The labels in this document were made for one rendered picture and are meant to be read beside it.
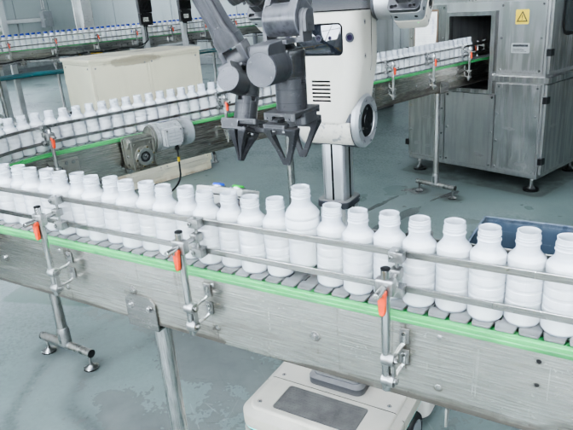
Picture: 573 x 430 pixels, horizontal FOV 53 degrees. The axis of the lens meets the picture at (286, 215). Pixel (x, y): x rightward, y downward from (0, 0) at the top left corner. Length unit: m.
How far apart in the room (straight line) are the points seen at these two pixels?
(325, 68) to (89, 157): 1.38
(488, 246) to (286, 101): 0.42
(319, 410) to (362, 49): 1.15
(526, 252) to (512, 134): 3.80
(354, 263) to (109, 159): 1.85
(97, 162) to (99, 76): 2.51
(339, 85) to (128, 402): 1.63
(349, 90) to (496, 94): 3.20
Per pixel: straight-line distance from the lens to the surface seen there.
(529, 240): 0.99
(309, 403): 2.04
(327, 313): 1.14
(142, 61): 5.37
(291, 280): 1.19
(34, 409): 2.77
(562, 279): 0.98
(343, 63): 1.65
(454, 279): 1.04
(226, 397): 2.54
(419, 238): 1.03
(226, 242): 1.24
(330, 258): 1.11
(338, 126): 1.69
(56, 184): 1.58
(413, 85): 4.19
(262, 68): 0.98
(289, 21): 1.02
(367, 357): 1.15
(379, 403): 2.04
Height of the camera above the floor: 1.54
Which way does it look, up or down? 21 degrees down
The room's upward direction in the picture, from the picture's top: 4 degrees counter-clockwise
